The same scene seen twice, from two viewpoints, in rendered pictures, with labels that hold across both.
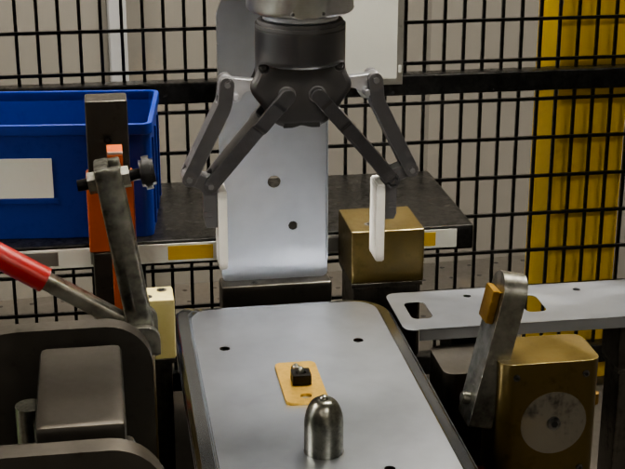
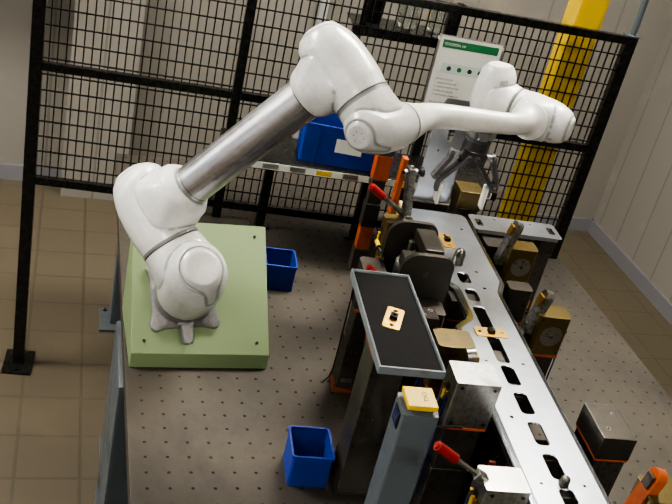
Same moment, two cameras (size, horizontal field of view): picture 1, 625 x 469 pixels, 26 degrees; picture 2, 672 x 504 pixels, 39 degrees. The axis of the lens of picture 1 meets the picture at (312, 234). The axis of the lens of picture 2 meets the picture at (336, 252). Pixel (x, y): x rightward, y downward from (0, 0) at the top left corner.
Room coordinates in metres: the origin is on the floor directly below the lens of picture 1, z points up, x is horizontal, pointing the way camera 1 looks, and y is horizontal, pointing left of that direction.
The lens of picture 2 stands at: (-1.31, 0.54, 2.19)
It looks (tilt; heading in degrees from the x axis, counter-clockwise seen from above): 28 degrees down; 355
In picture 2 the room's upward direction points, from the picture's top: 14 degrees clockwise
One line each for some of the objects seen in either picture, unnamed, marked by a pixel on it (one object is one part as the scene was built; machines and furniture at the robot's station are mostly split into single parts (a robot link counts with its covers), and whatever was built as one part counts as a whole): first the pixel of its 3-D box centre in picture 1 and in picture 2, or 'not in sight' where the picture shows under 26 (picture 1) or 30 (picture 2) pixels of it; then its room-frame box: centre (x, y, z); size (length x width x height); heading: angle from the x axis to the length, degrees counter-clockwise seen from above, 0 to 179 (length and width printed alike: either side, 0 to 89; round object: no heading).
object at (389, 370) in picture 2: not in sight; (394, 320); (0.37, 0.23, 1.16); 0.37 x 0.14 x 0.02; 9
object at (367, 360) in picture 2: not in sight; (369, 405); (0.37, 0.23, 0.92); 0.10 x 0.08 x 0.45; 9
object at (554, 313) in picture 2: not in sight; (536, 366); (0.74, -0.24, 0.87); 0.12 x 0.07 x 0.35; 99
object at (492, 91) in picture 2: not in sight; (497, 92); (1.10, 0.00, 1.47); 0.13 x 0.11 x 0.16; 55
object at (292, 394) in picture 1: (300, 378); (447, 239); (1.11, 0.01, 1.01); 0.08 x 0.04 x 0.01; 9
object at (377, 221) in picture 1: (377, 218); (483, 197); (1.12, -0.06, 1.15); 0.03 x 0.01 x 0.07; 9
